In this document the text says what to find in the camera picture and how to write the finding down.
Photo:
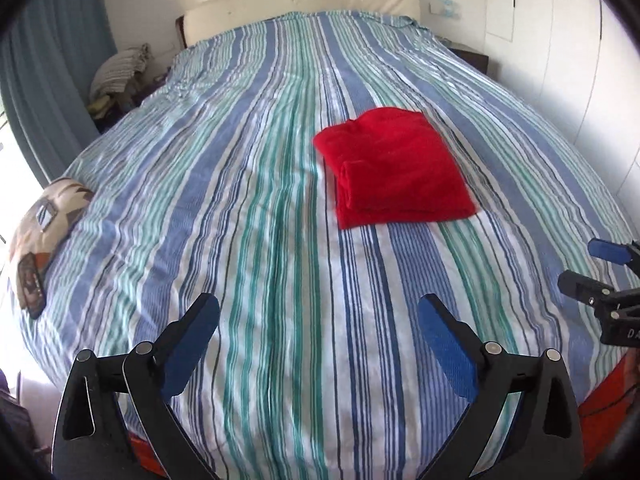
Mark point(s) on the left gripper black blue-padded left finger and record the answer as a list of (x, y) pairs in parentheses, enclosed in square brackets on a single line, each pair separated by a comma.
[(91, 440)]

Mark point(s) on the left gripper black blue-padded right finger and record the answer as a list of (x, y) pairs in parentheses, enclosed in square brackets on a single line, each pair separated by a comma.
[(544, 439)]

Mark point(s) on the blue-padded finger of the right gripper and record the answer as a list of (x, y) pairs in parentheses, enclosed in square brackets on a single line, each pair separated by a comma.
[(621, 254)]

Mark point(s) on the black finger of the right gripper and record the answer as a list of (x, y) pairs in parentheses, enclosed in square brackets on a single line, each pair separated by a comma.
[(585, 290)]

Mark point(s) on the red sweater with white dog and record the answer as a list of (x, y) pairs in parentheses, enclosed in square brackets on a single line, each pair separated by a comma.
[(391, 165)]

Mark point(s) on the orange fluffy rug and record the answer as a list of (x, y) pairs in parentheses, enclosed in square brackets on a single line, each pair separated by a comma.
[(605, 409)]

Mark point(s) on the black smartphone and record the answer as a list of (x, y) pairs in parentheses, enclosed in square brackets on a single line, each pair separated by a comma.
[(31, 293)]

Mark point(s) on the dark right nightstand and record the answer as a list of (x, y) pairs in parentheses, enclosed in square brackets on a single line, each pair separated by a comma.
[(476, 59)]

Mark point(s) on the dark nightstand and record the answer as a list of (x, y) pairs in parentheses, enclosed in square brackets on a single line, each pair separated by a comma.
[(116, 106), (476, 59)]

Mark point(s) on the patterned beige cushion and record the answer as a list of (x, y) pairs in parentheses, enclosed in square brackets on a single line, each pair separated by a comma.
[(47, 224)]

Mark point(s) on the blue green striped bed cover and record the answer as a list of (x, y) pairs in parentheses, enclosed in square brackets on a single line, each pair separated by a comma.
[(318, 369)]

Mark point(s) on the dark left nightstand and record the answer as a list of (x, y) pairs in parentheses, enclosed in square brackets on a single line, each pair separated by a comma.
[(116, 106)]

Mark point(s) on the cream padded headboard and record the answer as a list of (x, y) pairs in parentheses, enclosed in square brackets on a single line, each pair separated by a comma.
[(212, 17)]

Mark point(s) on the pile of folded striped laundry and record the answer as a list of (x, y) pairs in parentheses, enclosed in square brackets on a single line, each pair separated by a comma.
[(114, 74)]

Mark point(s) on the teal curtain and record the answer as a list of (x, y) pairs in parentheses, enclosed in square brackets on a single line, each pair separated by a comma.
[(49, 56)]

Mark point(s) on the white wall socket panel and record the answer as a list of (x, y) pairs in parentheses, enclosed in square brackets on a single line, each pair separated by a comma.
[(444, 9)]

